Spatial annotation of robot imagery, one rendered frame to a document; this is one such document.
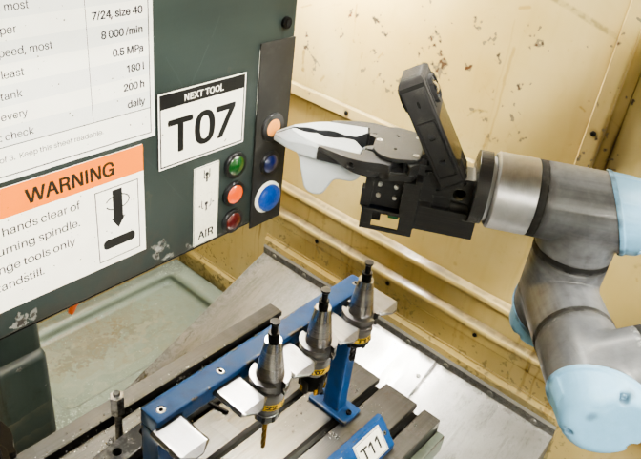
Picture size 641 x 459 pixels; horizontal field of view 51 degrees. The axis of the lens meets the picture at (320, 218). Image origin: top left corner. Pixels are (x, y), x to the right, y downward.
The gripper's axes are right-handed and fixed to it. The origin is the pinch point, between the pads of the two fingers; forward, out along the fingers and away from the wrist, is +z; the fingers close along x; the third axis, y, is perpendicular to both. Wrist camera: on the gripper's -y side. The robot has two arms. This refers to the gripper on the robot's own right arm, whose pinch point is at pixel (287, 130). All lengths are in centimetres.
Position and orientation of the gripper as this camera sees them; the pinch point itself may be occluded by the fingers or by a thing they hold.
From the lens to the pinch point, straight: 66.9
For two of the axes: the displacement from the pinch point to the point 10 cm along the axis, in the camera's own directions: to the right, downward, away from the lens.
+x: 1.9, -5.0, 8.4
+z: -9.7, -2.0, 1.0
